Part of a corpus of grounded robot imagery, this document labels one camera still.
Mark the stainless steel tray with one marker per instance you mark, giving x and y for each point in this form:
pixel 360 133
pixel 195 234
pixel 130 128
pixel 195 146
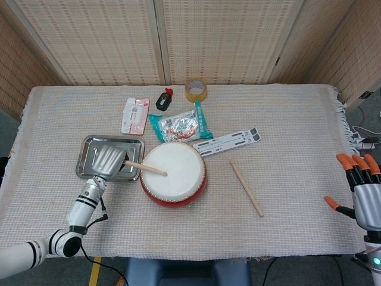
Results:
pixel 84 161

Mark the pink white wet wipes pack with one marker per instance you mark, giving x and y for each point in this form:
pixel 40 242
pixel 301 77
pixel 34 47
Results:
pixel 135 116

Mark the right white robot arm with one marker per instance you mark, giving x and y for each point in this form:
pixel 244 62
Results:
pixel 373 259

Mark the wooden drumstick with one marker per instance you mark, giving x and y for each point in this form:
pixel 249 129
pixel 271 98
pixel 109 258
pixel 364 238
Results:
pixel 247 189
pixel 149 169

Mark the white power strip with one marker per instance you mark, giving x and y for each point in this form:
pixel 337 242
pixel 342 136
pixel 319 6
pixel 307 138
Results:
pixel 367 145

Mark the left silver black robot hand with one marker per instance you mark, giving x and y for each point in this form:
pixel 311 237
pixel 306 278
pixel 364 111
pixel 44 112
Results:
pixel 107 162

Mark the white woven tablecloth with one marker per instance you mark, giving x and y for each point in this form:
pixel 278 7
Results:
pixel 282 134

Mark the woven folding screen panel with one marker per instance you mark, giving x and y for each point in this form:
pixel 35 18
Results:
pixel 104 44
pixel 18 74
pixel 363 59
pixel 226 44
pixel 312 38

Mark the red drum white skin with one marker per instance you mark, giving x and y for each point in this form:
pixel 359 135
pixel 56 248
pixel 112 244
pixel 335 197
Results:
pixel 184 181

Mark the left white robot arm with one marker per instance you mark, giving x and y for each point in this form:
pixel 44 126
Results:
pixel 83 208

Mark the right silver orange-tipped robot hand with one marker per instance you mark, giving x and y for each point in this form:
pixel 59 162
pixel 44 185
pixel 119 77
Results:
pixel 369 202

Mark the yellowish packing tape roll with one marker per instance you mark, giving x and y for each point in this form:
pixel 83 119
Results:
pixel 196 93

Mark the black bottle red cap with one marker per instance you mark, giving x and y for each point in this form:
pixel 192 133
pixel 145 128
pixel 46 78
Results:
pixel 163 101

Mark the teal clear snack bag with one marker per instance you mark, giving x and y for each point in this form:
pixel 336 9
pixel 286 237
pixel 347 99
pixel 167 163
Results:
pixel 178 125

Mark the white folding laptop stand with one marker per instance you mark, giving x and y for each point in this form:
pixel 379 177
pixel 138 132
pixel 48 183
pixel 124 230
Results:
pixel 226 141

